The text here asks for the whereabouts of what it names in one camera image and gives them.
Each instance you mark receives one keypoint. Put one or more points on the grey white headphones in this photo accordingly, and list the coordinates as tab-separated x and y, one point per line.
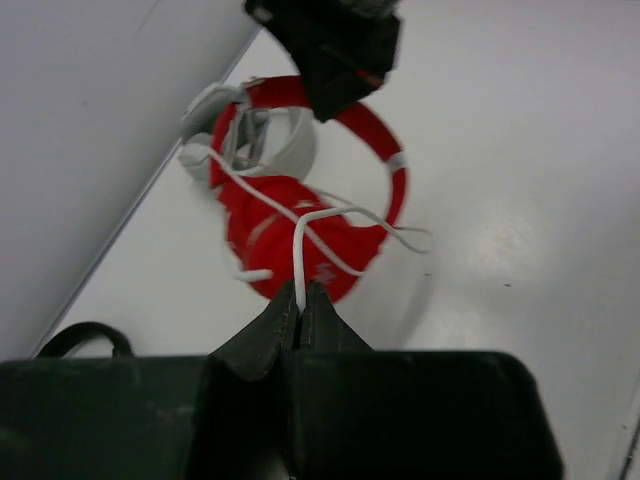
244	144

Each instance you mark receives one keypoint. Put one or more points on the red headphones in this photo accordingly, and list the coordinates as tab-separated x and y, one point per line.
262	211

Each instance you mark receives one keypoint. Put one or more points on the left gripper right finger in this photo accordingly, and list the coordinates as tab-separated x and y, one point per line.
358	413

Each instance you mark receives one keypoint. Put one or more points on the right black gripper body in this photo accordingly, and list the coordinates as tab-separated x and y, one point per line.
343	50

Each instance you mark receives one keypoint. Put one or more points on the black headphones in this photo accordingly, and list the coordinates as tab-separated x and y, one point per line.
78	334

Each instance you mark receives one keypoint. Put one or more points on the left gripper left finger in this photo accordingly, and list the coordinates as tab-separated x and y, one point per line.
91	416

